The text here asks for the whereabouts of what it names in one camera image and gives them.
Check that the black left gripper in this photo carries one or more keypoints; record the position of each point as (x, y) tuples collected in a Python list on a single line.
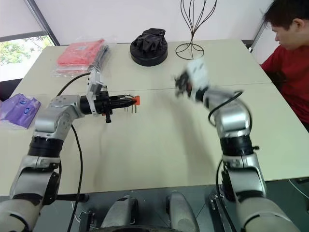
[(103, 104)]

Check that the black items in plastic bag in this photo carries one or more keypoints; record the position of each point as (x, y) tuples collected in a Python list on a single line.
[(101, 58)]

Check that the window with dark frame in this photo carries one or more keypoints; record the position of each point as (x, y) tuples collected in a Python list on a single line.
[(21, 49)]

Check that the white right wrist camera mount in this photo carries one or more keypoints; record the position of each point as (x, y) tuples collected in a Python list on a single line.
[(199, 72)]

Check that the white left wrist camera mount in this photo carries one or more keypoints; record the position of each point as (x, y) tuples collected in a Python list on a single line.
[(94, 82)]

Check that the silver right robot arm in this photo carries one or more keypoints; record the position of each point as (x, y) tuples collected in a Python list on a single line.
[(234, 120)]

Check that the grey rounded shape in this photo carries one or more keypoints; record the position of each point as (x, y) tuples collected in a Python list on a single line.
[(181, 212), (123, 212)]

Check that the purple plastic package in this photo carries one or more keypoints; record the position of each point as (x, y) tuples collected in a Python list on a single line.
[(19, 108)]

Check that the red cloth in plastic bag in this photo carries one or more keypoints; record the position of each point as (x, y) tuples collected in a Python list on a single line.
[(77, 53)]

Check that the black seat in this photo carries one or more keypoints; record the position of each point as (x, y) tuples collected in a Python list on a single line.
[(9, 89)]

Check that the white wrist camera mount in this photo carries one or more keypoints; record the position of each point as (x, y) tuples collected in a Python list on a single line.
[(199, 72), (94, 82)]

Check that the black round base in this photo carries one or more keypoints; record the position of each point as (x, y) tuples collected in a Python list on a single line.
[(148, 58)]

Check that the black crumpled cloth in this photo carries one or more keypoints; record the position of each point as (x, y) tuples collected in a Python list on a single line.
[(150, 39)]

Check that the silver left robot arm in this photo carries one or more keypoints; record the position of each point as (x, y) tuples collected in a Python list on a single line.
[(58, 120)]

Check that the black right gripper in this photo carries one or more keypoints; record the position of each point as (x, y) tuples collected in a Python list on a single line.
[(186, 84)]

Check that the person in red shirt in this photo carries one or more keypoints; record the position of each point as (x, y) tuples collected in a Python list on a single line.
[(292, 72)]

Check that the orange hex key holder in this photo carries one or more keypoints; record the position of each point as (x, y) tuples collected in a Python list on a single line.
[(136, 100)]

